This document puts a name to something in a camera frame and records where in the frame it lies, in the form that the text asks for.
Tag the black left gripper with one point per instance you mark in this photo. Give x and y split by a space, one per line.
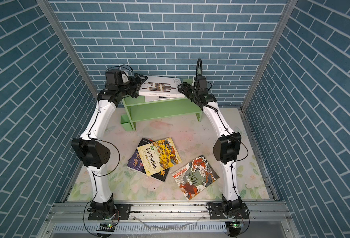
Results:
137 86

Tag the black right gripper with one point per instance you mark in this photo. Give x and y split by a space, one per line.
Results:
184 87

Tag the white book brown stripes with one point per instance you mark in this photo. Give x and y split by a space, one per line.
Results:
159 86

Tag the yellow illustrated history book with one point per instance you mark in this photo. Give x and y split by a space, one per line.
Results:
159 155

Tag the red green illustrated book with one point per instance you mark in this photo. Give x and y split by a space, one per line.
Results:
194 177

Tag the blue galaxy cover book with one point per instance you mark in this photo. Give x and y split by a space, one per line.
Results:
161 98

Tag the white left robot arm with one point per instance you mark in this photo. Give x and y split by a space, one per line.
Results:
91 149

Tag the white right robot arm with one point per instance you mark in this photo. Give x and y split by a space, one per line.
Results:
227 147

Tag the green shelf rack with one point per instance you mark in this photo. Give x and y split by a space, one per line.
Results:
138 110

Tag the purple book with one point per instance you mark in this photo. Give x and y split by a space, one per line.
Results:
135 163

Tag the black book yellow text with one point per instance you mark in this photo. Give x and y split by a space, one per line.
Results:
162 175

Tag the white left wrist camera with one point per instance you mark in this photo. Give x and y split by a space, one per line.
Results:
125 78

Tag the metal corner frame post right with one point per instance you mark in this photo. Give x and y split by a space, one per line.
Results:
286 14

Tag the metal corner frame post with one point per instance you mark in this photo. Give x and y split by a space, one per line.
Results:
286 14
64 39

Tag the metal corner frame post left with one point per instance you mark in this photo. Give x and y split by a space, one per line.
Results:
64 39

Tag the metal base rail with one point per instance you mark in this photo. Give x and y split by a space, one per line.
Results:
156 219

